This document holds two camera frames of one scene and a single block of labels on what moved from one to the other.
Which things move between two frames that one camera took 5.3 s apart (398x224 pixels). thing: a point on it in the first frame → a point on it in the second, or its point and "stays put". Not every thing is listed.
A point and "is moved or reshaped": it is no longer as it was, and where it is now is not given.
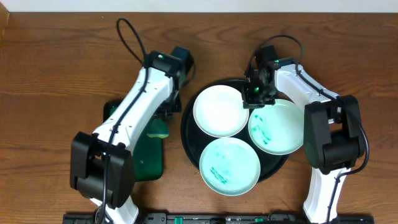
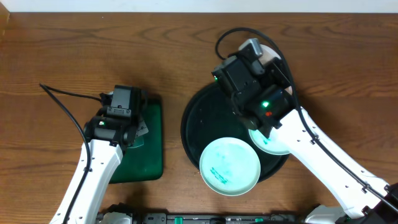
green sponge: x=159 y=128 is moved or reshaped
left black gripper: x=170 y=109 → x=142 y=127
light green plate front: x=229 y=166 stays put
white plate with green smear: x=219 y=111 → x=269 y=53
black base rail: x=222 y=218 stays put
